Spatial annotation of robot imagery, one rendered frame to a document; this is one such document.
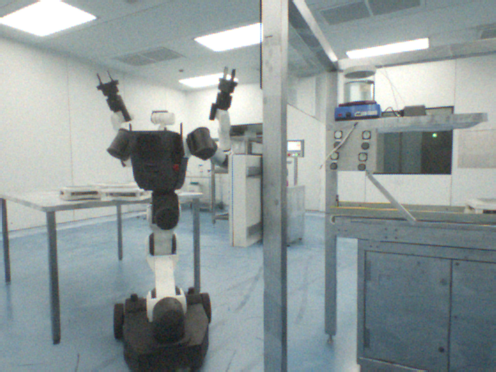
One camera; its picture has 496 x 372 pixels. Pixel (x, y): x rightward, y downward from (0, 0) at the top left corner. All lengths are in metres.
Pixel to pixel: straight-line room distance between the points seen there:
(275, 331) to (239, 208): 0.41
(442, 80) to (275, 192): 6.01
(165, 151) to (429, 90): 5.70
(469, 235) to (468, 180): 5.08
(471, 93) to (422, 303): 5.36
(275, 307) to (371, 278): 0.78
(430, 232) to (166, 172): 1.22
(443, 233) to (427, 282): 0.25
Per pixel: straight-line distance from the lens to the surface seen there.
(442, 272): 1.75
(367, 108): 1.67
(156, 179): 1.71
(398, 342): 1.87
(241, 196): 0.92
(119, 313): 2.24
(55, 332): 2.41
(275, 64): 1.04
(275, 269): 1.04
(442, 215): 1.64
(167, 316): 1.74
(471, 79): 6.86
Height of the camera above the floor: 1.04
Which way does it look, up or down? 4 degrees down
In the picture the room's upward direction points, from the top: straight up
